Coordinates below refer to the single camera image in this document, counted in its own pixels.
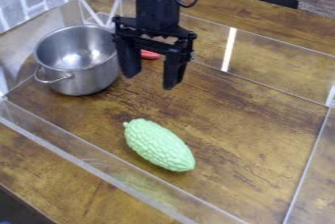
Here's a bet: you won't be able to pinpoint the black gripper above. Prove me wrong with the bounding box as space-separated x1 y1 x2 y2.
112 16 196 90

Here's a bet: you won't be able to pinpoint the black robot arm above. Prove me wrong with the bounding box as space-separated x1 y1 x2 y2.
112 0 196 90

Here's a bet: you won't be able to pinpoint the orange spoon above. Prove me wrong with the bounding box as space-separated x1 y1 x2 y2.
140 50 159 60

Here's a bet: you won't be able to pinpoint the stainless steel pot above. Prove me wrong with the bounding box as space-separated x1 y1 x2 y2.
33 24 119 96

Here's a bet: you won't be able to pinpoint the green bitter gourd toy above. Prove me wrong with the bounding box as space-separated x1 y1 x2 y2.
123 118 195 172

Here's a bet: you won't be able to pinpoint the clear acrylic tray walls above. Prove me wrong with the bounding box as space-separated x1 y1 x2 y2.
0 0 335 224

